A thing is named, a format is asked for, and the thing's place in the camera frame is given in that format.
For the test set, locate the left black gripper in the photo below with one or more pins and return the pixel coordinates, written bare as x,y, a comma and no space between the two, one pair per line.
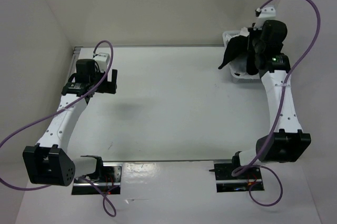
107,87

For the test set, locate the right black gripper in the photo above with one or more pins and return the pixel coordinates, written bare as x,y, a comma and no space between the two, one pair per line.
253,31

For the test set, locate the black skirt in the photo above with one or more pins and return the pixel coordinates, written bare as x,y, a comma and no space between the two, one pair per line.
239,46

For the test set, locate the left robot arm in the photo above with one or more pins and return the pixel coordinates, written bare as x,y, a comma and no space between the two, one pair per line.
47,162

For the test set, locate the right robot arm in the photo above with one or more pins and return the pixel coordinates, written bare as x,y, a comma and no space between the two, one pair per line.
286,141

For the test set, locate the white skirt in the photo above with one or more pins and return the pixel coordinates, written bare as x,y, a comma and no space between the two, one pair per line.
236,46

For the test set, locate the white plastic laundry basket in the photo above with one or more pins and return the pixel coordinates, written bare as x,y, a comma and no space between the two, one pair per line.
242,79

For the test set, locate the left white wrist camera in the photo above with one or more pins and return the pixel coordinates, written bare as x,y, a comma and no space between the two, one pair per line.
102,59

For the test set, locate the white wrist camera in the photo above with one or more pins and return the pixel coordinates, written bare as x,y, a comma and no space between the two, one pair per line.
102,59
264,14

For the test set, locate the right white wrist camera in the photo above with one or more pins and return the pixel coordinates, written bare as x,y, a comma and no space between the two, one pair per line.
264,14

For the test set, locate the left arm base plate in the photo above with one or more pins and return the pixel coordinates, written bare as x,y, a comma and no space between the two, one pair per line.
109,182

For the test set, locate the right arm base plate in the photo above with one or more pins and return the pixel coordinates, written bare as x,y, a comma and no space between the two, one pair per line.
225,182

